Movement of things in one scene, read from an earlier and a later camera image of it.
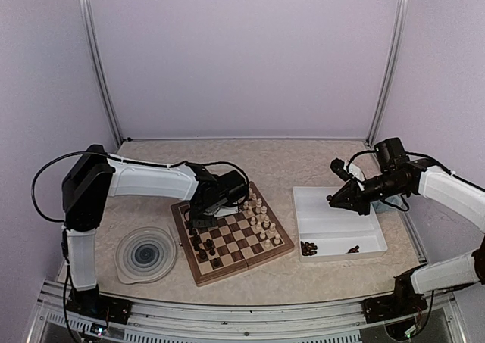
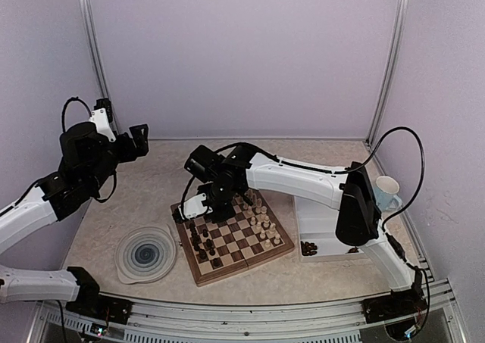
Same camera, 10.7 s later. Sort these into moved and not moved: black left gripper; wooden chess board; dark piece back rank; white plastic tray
Moved: black left gripper
Not moved: white plastic tray; dark piece back rank; wooden chess board
